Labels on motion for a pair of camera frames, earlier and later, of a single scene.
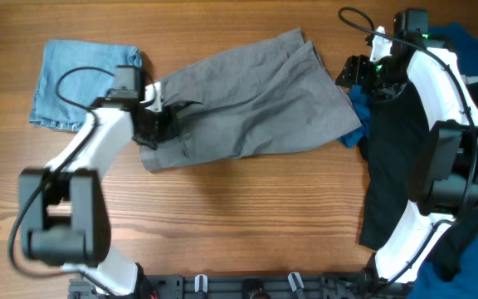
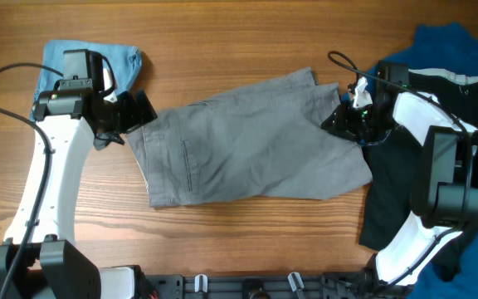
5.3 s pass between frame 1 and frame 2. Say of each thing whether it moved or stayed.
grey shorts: moved
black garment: stayed
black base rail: stayed
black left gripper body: moved
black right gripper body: moved
